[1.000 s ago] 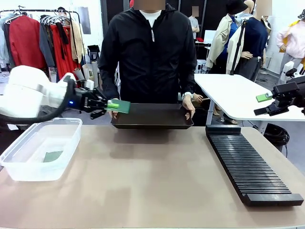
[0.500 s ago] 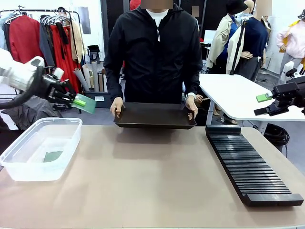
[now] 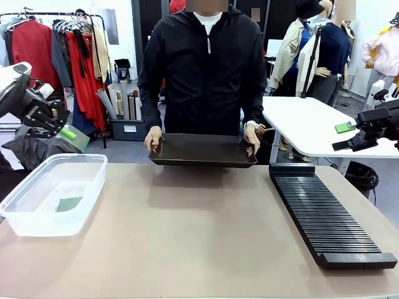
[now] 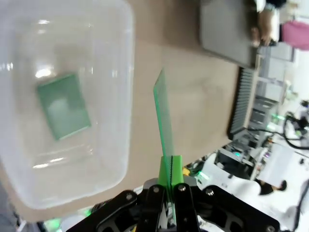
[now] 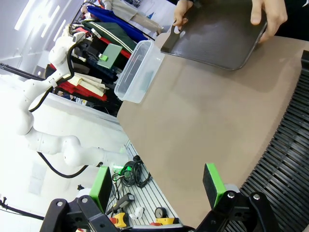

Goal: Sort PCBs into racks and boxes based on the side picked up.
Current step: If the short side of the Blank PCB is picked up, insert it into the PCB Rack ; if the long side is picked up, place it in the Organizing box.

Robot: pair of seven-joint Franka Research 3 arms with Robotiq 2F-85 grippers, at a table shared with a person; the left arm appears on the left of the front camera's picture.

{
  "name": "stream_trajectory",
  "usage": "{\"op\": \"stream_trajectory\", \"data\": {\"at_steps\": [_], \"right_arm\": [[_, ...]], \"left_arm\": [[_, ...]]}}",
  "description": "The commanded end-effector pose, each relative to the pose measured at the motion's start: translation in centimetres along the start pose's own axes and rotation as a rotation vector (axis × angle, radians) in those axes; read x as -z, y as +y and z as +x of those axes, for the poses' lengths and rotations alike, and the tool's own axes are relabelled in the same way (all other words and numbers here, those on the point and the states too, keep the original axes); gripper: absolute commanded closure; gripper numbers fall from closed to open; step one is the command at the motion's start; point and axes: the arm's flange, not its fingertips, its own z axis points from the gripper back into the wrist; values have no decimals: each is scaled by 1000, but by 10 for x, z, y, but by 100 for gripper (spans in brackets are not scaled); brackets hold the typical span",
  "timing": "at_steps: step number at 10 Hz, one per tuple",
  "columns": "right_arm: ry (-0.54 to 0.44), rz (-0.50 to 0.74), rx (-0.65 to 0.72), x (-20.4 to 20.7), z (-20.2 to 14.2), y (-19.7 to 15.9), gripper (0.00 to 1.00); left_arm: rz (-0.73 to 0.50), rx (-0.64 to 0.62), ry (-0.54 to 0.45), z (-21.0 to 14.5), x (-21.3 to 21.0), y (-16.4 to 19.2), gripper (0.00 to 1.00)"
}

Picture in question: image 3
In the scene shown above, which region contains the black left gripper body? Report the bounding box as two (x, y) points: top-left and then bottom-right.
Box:
(17, 88), (55, 128)

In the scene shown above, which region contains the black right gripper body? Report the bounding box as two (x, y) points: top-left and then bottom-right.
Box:
(357, 107), (399, 141)

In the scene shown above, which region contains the black plastic tray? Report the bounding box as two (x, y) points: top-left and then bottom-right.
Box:
(148, 133), (259, 169)

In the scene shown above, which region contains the person's right forearm black sleeve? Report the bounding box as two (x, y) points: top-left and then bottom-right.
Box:
(138, 87), (163, 129)

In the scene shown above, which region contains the person's left forearm black sleeve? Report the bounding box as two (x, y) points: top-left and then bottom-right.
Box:
(240, 87), (268, 125)

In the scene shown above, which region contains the person's right hand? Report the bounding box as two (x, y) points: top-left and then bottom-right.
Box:
(144, 125), (165, 153)

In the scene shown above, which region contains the person's left hand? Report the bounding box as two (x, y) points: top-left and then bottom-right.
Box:
(243, 126), (261, 156)

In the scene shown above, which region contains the navy blue garment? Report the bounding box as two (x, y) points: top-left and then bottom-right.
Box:
(72, 95), (97, 135)

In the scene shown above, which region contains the red dress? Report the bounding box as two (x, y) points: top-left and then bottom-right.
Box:
(65, 31), (106, 130)

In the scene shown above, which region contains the white side table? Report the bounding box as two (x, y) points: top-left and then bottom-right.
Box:
(261, 95), (399, 159)

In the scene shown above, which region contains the dark grey fabric heap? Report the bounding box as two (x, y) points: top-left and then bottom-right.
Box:
(2, 124), (85, 171)

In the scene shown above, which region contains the clear plastic box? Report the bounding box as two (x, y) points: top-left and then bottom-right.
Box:
(0, 153), (108, 237)

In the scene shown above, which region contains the grey hanging garment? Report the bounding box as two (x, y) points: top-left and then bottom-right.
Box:
(51, 21), (74, 88)

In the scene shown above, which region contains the red coat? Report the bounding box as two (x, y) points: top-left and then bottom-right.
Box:
(11, 20), (62, 91)

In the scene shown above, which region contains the black storage bin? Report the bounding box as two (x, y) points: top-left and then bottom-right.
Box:
(108, 117), (148, 142)

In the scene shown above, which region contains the bundle of paper rolls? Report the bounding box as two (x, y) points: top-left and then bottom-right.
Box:
(95, 79), (144, 121)

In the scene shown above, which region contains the light blue hanging garment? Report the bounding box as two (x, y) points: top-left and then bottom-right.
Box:
(0, 26), (14, 68)

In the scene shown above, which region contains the mannequin pink top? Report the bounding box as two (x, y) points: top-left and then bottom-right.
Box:
(360, 12), (399, 115)

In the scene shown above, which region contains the black hanging scarf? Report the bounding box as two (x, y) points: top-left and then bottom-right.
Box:
(73, 29), (91, 79)

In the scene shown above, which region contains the beige hanging garment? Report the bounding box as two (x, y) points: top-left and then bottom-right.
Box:
(92, 26), (110, 83)

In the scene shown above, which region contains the mannequin navy top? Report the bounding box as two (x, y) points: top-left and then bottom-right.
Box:
(310, 0), (356, 107)

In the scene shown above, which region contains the black slotted PCB rack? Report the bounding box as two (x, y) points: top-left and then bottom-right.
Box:
(268, 162), (398, 270)

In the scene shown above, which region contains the mannequin beige coat black hat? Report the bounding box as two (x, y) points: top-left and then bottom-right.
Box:
(268, 0), (325, 98)

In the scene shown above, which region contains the white board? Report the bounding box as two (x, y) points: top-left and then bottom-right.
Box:
(266, 39), (284, 59)

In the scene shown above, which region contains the black zip jacket torso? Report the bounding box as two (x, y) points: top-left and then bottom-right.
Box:
(137, 4), (268, 136)

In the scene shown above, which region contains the white t-shirt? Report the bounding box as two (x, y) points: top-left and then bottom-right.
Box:
(192, 11), (223, 36)

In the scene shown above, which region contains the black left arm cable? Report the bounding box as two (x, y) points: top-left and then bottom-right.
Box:
(0, 73), (32, 118)

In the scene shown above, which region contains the black coiled cable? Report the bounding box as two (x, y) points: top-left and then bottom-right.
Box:
(344, 161), (380, 191)

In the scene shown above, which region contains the grey wall poster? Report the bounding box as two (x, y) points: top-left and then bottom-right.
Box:
(104, 8), (120, 46)

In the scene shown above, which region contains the black metal clothes rail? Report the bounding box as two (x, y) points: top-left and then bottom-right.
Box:
(0, 11), (110, 149)

